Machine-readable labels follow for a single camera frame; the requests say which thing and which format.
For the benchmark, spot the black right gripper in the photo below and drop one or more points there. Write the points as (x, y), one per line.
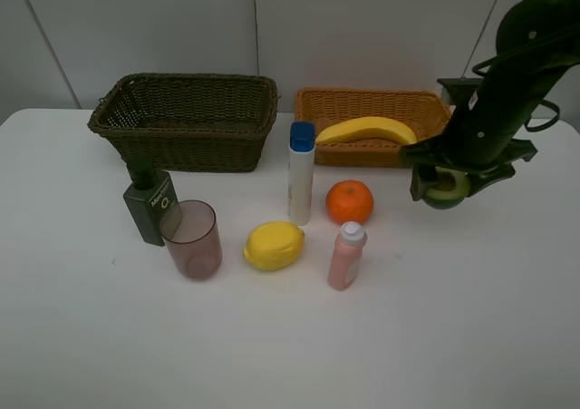
(480, 130)

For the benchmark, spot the halved avocado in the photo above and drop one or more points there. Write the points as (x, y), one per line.
(449, 190)

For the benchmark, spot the yellow banana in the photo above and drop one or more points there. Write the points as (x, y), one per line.
(369, 127)

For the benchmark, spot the orange tangerine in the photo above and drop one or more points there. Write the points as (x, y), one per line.
(349, 200)

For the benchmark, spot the pink bottle white cap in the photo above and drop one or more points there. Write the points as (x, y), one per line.
(347, 254)

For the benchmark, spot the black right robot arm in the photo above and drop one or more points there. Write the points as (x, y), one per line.
(537, 42)

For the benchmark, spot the orange wicker basket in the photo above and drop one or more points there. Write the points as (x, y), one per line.
(424, 112)

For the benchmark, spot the white bottle blue cap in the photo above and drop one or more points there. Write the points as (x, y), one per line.
(301, 172)

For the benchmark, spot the yellow lemon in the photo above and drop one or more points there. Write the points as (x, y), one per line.
(274, 245)

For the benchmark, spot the translucent pink plastic cup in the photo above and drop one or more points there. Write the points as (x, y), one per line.
(190, 232)

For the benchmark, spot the dark brown wicker basket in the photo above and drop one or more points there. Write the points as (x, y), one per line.
(196, 122)

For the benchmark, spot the dark green pump bottle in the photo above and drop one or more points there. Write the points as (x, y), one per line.
(152, 201)

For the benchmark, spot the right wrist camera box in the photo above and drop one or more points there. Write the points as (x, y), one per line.
(458, 91)

